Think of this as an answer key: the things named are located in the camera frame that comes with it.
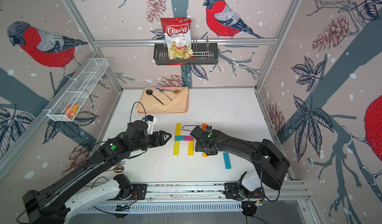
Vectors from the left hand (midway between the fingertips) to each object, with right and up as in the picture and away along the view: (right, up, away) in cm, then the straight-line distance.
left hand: (170, 134), depth 71 cm
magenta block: (+8, -7, +21) cm, 24 cm away
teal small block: (+2, -7, +22) cm, 24 cm away
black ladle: (-25, +23, +47) cm, 58 cm away
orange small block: (+18, -16, +15) cm, 28 cm away
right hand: (+17, -11, +14) cm, 25 cm away
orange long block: (+18, 0, +28) cm, 33 cm away
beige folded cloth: (+1, +15, +39) cm, 42 cm away
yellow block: (+1, -3, +26) cm, 27 cm away
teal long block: (+31, -18, +13) cm, 38 cm away
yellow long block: (+1, -13, +17) cm, 21 cm away
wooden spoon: (-4, +24, +46) cm, 52 cm away
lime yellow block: (+10, -13, +17) cm, 23 cm away
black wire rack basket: (+19, +47, +24) cm, 56 cm away
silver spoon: (-15, +25, +47) cm, 55 cm away
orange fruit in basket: (-44, +12, -5) cm, 46 cm away
